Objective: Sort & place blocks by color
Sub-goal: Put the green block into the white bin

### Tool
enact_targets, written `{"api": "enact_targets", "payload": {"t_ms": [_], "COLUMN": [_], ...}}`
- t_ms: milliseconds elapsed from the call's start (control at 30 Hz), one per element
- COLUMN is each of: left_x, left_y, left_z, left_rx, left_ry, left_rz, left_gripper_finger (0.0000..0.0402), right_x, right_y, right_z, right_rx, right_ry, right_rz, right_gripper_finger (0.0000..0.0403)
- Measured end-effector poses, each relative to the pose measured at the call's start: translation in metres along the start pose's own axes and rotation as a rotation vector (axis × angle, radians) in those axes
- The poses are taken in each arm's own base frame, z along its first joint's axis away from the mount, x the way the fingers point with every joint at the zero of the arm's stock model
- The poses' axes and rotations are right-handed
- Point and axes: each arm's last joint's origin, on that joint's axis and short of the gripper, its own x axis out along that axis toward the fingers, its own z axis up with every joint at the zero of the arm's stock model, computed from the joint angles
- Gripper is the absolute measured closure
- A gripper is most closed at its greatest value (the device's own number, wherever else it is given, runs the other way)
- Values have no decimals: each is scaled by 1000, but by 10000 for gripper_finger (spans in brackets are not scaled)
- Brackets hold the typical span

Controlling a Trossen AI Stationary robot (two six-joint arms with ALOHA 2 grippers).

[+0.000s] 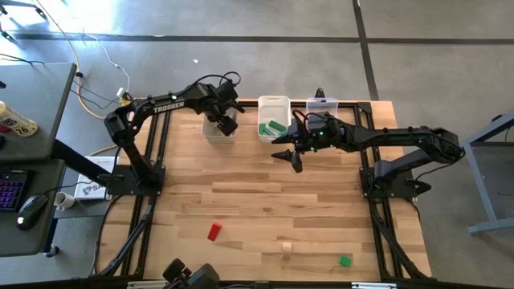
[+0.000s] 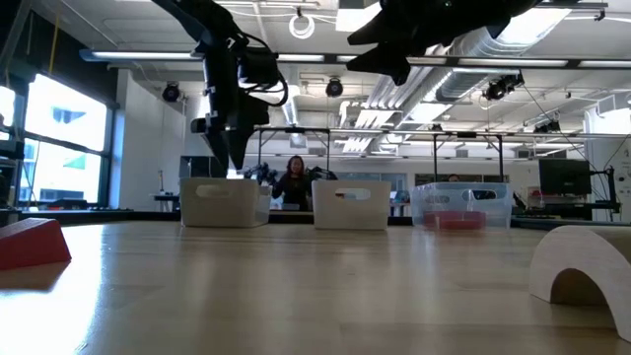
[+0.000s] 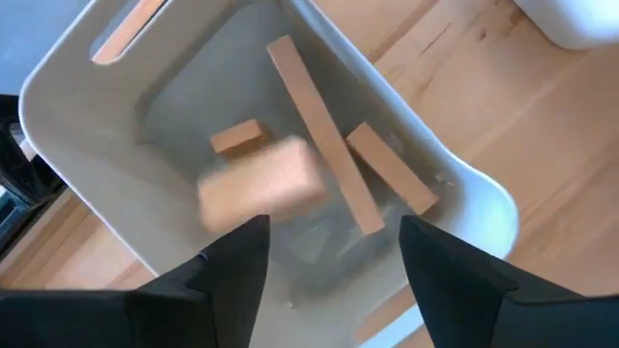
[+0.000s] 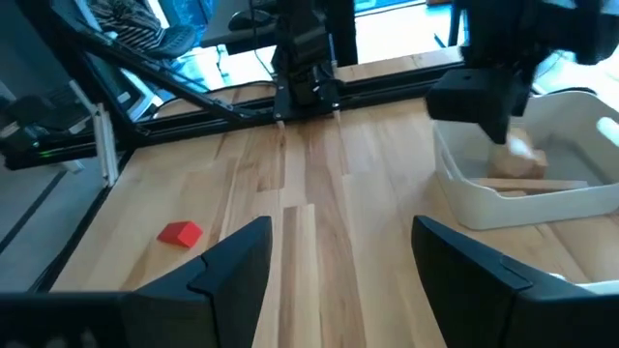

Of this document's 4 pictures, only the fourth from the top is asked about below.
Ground silver bracket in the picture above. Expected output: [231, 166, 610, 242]
[91, 103, 121, 189]

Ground person's torso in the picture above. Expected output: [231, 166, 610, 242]
[89, 0, 163, 52]

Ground grey plastic bin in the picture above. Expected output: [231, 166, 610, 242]
[431, 90, 619, 231]

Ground black computer mouse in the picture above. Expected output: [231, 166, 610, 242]
[228, 8, 273, 31]

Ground black electronic device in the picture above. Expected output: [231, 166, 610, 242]
[0, 84, 101, 171]

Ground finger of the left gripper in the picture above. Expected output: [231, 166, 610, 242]
[477, 117, 516, 146]

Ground wooden arch block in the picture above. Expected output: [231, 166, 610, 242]
[486, 126, 550, 181]

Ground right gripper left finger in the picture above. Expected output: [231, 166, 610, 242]
[120, 215, 274, 348]

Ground red wedge block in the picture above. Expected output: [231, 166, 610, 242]
[156, 220, 205, 249]

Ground person's leg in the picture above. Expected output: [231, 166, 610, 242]
[162, 0, 214, 29]

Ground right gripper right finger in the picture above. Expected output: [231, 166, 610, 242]
[411, 215, 534, 348]

